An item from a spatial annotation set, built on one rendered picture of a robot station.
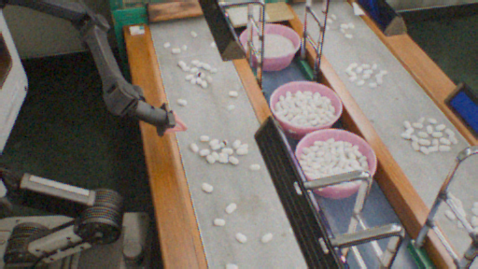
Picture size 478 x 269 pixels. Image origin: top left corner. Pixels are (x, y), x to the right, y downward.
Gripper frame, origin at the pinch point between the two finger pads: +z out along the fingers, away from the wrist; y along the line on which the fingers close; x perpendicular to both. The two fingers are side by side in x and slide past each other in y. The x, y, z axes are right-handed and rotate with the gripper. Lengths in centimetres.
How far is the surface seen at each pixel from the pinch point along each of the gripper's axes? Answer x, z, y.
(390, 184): -31, 52, -32
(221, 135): -0.5, 17.1, 4.0
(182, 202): 9.9, 0.9, -23.1
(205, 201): 7.1, 8.0, -22.8
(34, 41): 93, -12, 172
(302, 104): -22.4, 42.1, 12.0
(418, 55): -61, 85, 26
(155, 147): 12.9, -2.3, 2.4
